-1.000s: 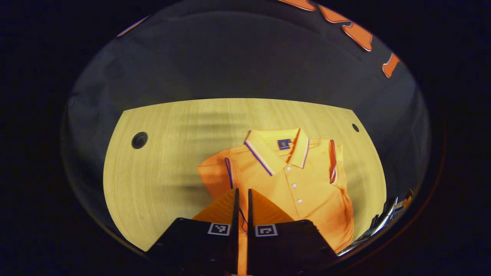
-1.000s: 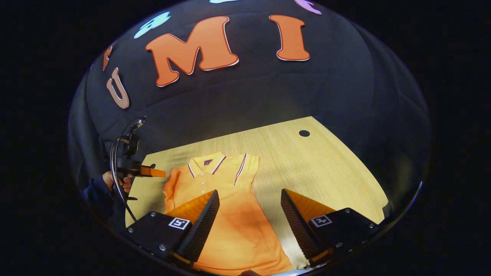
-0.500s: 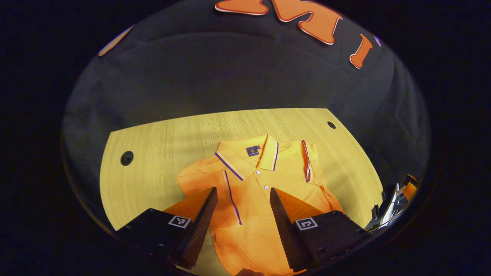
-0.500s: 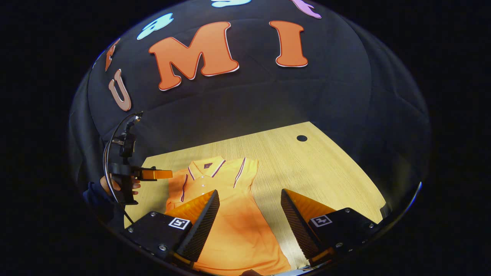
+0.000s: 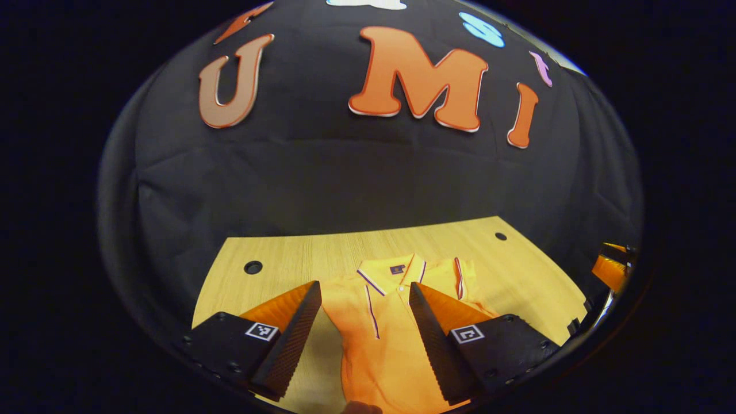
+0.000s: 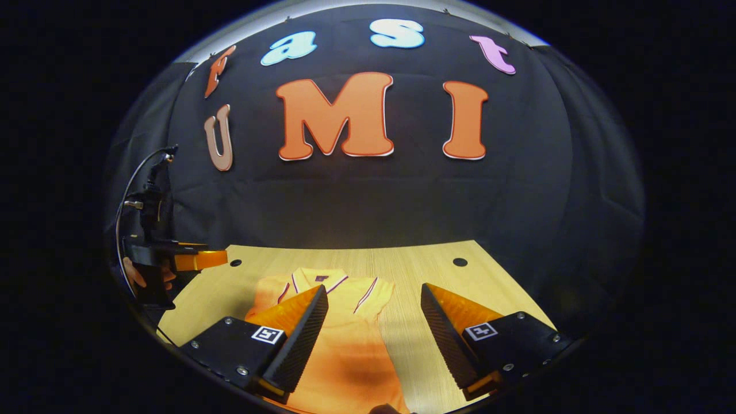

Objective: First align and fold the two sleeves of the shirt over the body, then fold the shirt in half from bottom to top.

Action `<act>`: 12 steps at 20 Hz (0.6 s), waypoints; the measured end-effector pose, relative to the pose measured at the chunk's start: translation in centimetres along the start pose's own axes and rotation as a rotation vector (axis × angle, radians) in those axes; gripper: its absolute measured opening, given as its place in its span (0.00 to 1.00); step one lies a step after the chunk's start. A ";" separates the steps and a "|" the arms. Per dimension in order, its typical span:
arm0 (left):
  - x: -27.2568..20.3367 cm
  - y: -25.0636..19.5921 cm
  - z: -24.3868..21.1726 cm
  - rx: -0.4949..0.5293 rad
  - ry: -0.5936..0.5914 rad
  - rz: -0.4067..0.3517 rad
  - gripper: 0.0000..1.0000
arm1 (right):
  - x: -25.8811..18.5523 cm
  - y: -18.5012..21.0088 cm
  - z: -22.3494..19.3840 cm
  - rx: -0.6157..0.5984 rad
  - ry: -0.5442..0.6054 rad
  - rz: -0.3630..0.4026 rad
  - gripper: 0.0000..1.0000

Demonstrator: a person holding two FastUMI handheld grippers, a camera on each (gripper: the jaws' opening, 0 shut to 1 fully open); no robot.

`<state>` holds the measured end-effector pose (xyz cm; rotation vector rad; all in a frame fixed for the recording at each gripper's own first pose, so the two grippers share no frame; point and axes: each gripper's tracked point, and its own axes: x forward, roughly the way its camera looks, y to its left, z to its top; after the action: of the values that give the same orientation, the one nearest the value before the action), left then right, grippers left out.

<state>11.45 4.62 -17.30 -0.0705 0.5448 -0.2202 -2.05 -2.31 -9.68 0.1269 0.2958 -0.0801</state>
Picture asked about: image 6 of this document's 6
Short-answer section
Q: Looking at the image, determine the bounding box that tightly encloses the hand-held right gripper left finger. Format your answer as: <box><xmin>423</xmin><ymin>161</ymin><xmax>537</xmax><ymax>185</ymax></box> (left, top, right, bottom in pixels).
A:
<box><xmin>177</xmin><ymin>284</ymin><xmax>329</xmax><ymax>404</ymax></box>

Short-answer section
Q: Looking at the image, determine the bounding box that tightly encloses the black backdrop cloth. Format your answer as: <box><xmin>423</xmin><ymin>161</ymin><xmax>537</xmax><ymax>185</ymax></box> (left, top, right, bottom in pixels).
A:
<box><xmin>103</xmin><ymin>3</ymin><xmax>646</xmax><ymax>346</ymax></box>

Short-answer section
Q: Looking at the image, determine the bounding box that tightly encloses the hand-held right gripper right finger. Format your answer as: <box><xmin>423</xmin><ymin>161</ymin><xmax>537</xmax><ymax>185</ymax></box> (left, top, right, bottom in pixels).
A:
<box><xmin>420</xmin><ymin>282</ymin><xmax>576</xmax><ymax>402</ymax></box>

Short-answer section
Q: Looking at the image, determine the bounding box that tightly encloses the orange T-shirt with collar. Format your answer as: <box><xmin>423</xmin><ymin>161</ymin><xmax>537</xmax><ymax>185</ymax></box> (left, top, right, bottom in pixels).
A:
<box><xmin>244</xmin><ymin>267</ymin><xmax>412</xmax><ymax>414</ymax></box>

